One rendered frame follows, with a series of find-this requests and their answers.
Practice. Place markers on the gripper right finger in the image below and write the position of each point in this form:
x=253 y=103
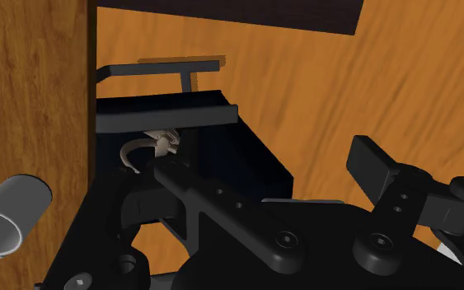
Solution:
x=380 y=168

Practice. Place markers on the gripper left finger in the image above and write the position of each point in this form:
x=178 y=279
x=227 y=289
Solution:
x=231 y=205

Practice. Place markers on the small white curved object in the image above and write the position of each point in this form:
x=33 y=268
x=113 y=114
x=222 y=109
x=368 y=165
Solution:
x=161 y=145

